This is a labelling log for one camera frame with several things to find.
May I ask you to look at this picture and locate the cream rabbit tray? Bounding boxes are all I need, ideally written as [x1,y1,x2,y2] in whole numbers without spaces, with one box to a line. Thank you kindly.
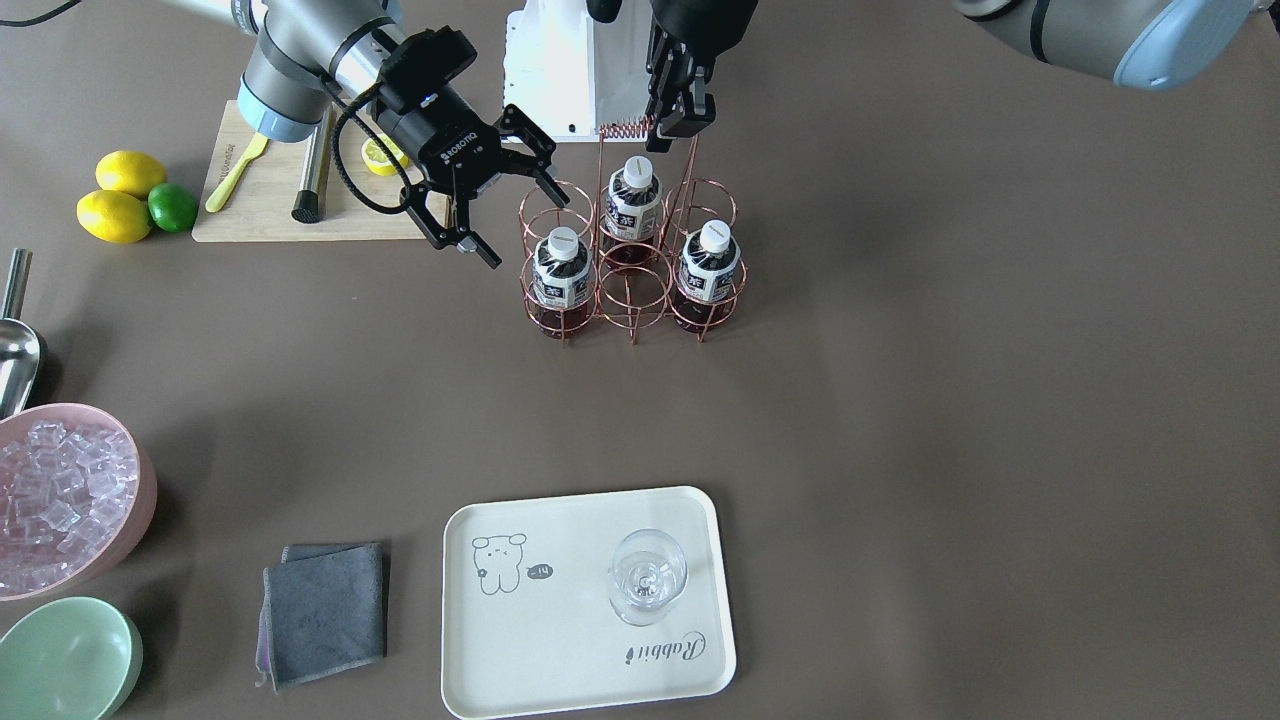
[440,486,737,719]

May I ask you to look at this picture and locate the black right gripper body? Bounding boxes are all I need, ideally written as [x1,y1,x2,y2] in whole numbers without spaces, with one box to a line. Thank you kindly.
[374,28,503,202]

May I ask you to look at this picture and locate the tea bottle front middle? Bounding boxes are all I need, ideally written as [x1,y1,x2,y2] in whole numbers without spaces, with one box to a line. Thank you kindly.
[530,225,595,340]

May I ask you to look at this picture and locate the half lemon slice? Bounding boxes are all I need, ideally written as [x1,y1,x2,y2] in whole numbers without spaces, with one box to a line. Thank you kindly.
[360,133,410,176]

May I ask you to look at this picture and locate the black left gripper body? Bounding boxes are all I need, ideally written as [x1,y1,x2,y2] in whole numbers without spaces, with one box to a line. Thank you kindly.
[645,1,758,117]

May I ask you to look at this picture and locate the bamboo cutting board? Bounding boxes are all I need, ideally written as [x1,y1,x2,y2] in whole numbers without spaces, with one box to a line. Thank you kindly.
[192,99,424,243]

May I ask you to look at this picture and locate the green lime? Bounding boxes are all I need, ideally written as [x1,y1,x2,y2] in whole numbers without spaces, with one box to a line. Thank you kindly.
[146,182,200,233]

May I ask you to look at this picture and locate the steel ice scoop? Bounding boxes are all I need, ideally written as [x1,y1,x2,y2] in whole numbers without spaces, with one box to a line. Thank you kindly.
[1,249,45,419]

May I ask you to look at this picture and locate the pink bowl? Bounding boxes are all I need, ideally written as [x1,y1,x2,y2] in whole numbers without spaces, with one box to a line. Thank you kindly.
[3,404,157,603]

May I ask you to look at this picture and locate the steel muddler black tip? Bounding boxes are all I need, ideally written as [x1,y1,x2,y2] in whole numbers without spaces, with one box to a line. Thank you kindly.
[291,108,335,224]

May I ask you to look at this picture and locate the tea bottle side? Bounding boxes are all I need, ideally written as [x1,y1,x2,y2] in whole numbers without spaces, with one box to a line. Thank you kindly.
[669,219,741,334]

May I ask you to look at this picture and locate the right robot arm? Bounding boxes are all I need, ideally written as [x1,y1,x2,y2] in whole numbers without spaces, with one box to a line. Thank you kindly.
[189,1,570,268]

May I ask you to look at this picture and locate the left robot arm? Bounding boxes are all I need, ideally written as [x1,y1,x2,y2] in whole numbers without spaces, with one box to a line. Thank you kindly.
[643,1,1277,152]

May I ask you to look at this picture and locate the clear ice cubes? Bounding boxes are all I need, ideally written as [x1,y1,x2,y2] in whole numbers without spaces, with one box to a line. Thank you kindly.
[1,419,140,597]

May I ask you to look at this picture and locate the grey folded cloth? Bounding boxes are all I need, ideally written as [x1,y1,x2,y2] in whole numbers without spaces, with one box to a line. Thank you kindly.
[255,542,388,693]

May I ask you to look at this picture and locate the copper wire bottle basket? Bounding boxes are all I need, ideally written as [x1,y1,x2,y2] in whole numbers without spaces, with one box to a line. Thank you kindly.
[517,117,749,345]

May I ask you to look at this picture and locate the clear wine glass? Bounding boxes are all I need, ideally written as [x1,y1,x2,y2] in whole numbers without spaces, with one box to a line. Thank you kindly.
[609,528,689,626]

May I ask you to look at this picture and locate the whole yellow lemon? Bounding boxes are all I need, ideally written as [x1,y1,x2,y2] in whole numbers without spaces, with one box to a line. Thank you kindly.
[76,190,152,243]
[95,150,168,200]

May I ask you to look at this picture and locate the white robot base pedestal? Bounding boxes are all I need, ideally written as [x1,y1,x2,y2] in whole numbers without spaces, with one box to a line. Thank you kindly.
[503,1,653,143]

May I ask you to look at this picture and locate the whole yellow lemon lower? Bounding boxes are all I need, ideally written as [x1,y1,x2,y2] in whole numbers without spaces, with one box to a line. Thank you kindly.
[76,190,152,243]

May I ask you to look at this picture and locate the tea bottle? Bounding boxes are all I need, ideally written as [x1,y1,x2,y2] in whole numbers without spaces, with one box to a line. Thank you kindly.
[530,225,595,340]
[600,155,662,268]

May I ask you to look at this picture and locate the mint green bowl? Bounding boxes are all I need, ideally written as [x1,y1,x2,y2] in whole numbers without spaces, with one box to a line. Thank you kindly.
[1,596,143,719]

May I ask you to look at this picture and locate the yellow plastic knife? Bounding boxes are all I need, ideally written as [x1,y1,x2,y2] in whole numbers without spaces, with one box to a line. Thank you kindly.
[204,133,270,214]

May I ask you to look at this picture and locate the tea bottle rear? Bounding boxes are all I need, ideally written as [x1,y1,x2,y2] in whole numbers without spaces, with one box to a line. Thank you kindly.
[600,155,662,268]

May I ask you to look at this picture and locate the whole yellow lemon upper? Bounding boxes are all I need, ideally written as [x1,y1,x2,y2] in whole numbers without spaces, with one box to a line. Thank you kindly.
[95,150,168,200]

